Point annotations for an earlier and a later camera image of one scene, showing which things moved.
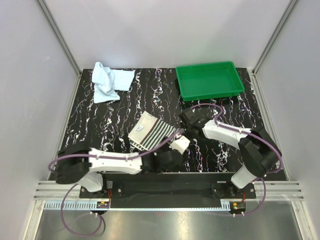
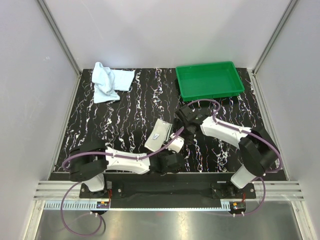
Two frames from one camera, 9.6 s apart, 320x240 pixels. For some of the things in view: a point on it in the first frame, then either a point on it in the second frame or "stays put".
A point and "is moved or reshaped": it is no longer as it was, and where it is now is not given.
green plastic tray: [206, 80] stays put
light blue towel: [107, 81] stays put
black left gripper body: [164, 149] stays put
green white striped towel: [149, 131] is moved or reshaped
